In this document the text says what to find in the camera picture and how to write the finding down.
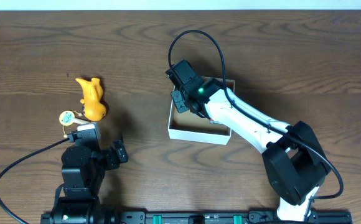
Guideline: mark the orange rubber animal toy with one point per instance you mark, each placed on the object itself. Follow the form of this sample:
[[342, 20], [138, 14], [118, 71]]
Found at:
[[93, 109]]

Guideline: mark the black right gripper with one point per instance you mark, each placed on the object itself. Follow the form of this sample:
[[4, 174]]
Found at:
[[182, 106]]

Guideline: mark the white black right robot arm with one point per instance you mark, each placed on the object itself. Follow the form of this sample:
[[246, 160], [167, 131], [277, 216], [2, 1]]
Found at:
[[294, 161]]

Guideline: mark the yellow round rattle toy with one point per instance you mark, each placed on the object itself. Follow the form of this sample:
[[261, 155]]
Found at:
[[70, 117]]

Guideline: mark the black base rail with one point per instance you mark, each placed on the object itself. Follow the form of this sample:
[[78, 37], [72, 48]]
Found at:
[[251, 217]]

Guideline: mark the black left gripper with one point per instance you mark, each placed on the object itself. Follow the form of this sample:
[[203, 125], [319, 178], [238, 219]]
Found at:
[[116, 154]]

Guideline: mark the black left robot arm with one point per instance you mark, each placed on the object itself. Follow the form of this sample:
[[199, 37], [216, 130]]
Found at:
[[83, 169]]

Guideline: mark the red fire truck toy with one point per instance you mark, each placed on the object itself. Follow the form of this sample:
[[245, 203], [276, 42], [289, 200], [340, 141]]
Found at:
[[215, 122]]

